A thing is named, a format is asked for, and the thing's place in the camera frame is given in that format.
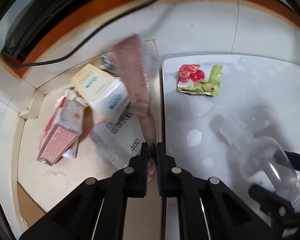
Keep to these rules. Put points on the rose gold white box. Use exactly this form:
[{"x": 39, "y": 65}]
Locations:
[{"x": 137, "y": 65}]

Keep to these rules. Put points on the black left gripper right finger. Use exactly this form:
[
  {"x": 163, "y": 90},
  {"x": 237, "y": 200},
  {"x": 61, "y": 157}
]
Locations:
[{"x": 175, "y": 182}]

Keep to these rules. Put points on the black white patterned wrapper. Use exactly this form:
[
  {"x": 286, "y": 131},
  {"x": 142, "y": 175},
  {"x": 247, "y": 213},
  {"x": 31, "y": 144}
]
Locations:
[{"x": 107, "y": 63}]

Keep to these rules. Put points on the strawberry green snack wrapper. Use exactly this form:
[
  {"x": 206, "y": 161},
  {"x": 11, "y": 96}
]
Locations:
[{"x": 199, "y": 79}]

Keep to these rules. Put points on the yellow white carton box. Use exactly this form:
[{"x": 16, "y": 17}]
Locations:
[{"x": 105, "y": 94}]

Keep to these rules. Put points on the clear bottle with label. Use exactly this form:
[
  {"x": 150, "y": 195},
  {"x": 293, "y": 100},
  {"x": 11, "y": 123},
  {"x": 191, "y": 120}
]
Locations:
[{"x": 263, "y": 162}]

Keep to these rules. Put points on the pink strawberry milk carton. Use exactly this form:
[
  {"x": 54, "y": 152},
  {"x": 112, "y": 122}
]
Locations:
[{"x": 63, "y": 129}]

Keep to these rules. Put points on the brown cardboard sheet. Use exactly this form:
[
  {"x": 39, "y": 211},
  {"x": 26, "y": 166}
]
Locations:
[{"x": 30, "y": 211}]

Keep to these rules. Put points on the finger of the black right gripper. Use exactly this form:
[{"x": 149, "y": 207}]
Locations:
[
  {"x": 297, "y": 158},
  {"x": 271, "y": 204}
]

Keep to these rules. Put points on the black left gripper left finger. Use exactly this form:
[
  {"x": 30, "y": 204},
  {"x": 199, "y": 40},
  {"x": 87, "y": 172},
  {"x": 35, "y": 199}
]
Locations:
[{"x": 129, "y": 182}]

